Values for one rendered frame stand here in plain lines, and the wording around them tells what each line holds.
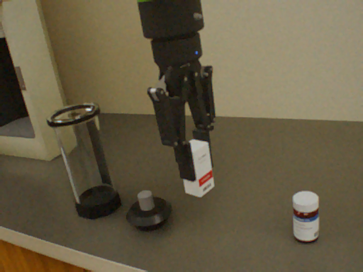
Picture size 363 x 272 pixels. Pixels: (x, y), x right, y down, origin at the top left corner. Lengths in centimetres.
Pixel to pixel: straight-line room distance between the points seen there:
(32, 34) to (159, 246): 72
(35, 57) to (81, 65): 44
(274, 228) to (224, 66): 66
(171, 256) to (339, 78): 71
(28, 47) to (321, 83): 84
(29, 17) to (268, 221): 84
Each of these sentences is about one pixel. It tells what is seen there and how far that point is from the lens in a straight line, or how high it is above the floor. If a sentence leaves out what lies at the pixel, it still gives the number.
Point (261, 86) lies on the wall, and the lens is 121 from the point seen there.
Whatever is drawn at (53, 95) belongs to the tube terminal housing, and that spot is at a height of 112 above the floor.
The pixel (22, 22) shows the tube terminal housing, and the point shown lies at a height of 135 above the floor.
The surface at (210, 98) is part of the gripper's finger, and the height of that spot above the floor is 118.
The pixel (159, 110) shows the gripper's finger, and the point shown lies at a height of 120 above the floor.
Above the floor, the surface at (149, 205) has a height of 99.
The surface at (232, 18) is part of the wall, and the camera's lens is 119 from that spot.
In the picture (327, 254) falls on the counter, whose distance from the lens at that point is 66.
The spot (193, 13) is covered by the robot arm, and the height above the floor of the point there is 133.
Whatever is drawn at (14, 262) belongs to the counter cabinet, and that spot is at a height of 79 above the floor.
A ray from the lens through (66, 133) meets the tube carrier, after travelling 76.
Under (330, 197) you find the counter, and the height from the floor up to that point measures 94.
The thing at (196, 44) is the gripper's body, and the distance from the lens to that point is 56.
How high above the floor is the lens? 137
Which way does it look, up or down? 22 degrees down
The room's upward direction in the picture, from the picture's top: 10 degrees counter-clockwise
